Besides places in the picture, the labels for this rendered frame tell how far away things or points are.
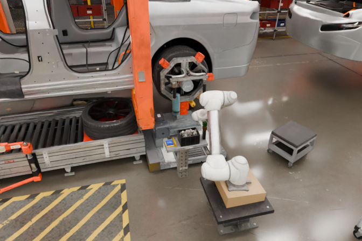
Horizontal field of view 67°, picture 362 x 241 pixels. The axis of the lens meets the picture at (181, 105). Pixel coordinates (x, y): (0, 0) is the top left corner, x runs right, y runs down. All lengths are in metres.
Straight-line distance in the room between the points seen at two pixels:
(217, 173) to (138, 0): 1.54
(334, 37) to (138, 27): 3.11
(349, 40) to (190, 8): 2.49
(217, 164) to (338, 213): 1.38
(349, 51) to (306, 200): 2.43
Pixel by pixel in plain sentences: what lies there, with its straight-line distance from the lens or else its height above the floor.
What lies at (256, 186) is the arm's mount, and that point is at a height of 0.40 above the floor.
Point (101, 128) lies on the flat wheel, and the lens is 3.10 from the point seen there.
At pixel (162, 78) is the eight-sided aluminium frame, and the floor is 0.91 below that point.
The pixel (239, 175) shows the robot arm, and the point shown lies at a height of 0.58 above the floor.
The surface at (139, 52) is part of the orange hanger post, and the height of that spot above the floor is 1.36.
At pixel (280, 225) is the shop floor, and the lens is 2.87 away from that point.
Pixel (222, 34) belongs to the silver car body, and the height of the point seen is 1.31.
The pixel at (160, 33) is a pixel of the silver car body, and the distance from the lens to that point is 3.04.
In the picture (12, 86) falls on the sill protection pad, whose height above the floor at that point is 0.92.
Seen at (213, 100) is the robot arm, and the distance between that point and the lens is 2.33.
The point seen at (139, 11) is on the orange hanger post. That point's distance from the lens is 2.42.
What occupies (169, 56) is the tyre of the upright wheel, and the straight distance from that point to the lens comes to 3.07.
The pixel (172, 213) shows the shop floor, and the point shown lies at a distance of 2.79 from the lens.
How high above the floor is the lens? 2.21
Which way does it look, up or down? 31 degrees down
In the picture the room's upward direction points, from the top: 1 degrees clockwise
